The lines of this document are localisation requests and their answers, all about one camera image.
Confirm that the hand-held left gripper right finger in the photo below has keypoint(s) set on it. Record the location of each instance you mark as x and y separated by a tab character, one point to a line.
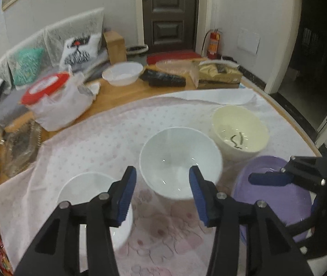
198	198

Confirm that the clear plastic container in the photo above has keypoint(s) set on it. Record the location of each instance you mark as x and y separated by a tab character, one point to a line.
175	66

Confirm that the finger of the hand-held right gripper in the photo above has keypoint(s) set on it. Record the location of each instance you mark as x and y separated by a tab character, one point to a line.
267	179
304	225

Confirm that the glass tray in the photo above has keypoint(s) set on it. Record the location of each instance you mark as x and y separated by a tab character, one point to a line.
21	149

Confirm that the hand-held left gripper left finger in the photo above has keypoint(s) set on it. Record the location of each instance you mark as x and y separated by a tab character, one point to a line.
126	195

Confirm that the white plastic bowl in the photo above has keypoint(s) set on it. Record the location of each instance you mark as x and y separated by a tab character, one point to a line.
121	73

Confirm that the white wall panel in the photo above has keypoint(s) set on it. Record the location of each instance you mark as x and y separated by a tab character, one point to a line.
248	40

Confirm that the pink dotted tablecloth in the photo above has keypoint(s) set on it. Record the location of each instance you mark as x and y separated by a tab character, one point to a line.
100	138

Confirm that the white ceramic bowl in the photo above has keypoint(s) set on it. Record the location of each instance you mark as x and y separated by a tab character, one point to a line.
175	149
80	187

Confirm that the black pouch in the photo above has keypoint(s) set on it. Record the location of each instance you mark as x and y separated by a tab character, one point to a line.
163	79

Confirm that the cream ceramic bowl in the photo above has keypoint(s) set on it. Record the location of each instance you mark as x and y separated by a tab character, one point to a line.
238	120

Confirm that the gold tissue box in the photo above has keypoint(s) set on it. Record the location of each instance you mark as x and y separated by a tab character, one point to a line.
219	74

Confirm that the red doormat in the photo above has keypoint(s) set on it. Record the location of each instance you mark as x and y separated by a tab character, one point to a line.
175	56

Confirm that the grey sofa with lace cover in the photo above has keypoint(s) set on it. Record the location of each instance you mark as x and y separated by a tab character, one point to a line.
54	38

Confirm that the teal leaf cushion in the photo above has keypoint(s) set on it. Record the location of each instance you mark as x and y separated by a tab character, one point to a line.
26	64

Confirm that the red fire extinguisher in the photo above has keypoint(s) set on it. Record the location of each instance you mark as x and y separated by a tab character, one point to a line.
213	44

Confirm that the dark brown door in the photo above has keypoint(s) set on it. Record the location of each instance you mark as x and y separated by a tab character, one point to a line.
169	14

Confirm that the trash bin with black liner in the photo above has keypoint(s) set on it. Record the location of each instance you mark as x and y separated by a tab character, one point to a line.
136	49

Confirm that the purple plate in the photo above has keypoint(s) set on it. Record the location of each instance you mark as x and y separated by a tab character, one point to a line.
255	204

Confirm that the red lid plastic container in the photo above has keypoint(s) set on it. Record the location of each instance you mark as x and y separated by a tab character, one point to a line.
62	109

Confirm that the white cushion with black tree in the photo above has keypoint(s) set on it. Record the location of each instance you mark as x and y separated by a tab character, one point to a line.
80	49

